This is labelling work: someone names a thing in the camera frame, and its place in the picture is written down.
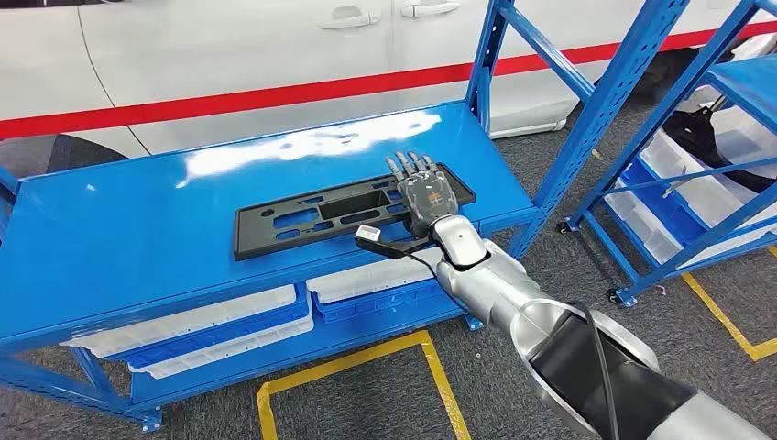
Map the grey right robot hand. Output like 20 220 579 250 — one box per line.
386 151 459 238

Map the black plastic panel part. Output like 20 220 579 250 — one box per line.
233 162 476 262

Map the black part in bin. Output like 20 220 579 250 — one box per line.
662 96 777 194

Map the blue metal shelf rack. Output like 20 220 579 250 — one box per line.
555 0 777 309
0 0 692 434

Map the white plastic bin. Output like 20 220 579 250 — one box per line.
640 105 777 238
604 181 687 267
60 283 299 359

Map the white car red stripe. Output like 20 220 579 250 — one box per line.
0 0 777 160

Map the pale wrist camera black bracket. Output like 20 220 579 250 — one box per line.
354 224 438 261

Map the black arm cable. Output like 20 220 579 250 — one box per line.
400 251 621 440

